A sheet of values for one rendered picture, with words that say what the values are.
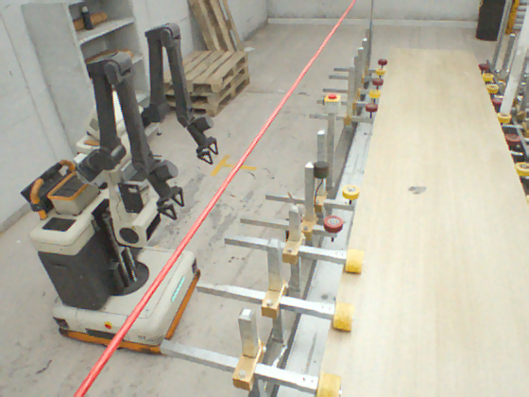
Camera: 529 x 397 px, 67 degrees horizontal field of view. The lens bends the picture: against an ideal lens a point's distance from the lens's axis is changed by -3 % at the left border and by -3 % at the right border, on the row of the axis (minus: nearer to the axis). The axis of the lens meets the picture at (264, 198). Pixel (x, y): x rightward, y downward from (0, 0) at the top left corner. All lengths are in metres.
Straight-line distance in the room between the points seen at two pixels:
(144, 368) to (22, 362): 0.73
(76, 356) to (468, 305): 2.05
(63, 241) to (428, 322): 1.58
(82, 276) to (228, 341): 0.87
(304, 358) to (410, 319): 0.44
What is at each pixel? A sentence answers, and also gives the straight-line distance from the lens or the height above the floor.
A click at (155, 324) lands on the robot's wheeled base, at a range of 2.26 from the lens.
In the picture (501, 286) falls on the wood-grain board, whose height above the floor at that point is 0.90.
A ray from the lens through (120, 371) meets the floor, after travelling 2.49.
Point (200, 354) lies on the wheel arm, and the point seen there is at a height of 0.96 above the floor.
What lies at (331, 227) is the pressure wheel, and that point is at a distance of 1.68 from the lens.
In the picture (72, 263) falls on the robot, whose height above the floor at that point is 0.65.
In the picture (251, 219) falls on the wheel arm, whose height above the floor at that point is 0.86.
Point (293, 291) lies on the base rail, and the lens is 1.70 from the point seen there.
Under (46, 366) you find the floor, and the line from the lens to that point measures 2.70.
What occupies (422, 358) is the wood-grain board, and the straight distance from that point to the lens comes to 1.32.
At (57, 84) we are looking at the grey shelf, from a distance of 4.04.
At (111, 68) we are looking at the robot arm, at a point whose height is 1.60.
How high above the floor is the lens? 1.97
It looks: 35 degrees down
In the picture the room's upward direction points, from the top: 4 degrees counter-clockwise
